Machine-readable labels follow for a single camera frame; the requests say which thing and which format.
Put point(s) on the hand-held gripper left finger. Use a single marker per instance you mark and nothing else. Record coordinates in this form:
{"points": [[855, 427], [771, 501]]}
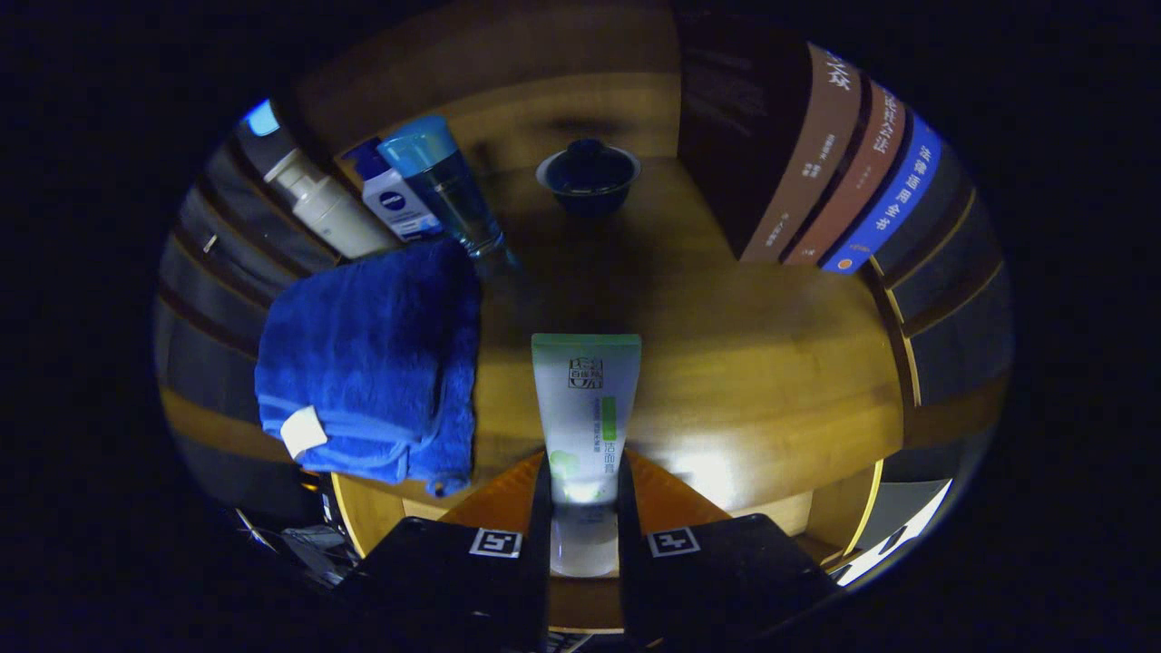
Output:
{"points": [[453, 580]]}

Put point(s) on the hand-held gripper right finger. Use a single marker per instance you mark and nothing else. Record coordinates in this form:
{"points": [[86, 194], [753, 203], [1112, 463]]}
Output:
{"points": [[717, 580]]}

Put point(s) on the white green cleanser tube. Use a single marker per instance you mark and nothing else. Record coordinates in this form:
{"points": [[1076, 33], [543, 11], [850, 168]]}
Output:
{"points": [[585, 408]]}

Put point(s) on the wooden countertop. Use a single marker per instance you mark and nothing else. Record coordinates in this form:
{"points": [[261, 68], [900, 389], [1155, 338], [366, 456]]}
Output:
{"points": [[744, 363]]}

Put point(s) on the wooden cabinet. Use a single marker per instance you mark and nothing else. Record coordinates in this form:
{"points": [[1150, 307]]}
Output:
{"points": [[544, 54]]}

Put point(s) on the dark electronic device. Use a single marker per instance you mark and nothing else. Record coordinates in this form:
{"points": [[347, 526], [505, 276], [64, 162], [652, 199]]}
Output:
{"points": [[313, 544]]}

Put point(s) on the blue folded towel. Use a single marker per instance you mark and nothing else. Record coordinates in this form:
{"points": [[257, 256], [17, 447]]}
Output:
{"points": [[363, 345]]}

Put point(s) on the white blue-capped lotion bottle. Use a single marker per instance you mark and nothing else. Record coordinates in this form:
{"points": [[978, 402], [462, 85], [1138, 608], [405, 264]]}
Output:
{"points": [[399, 204]]}

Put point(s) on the white pump bottle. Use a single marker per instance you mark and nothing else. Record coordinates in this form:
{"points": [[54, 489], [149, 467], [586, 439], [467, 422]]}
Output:
{"points": [[331, 213]]}

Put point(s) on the teal bottle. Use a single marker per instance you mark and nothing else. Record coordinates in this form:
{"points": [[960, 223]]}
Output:
{"points": [[444, 186]]}

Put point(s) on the blue book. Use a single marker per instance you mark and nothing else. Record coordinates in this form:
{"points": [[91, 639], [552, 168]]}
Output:
{"points": [[893, 199]]}

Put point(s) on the blue lidded teacup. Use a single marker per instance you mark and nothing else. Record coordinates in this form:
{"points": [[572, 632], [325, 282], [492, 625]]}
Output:
{"points": [[588, 177]]}

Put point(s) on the reddish brown book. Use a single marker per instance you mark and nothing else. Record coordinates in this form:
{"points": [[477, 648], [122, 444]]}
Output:
{"points": [[857, 172]]}

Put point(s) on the dark brown book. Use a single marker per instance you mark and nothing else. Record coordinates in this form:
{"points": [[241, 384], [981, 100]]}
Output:
{"points": [[753, 136]]}

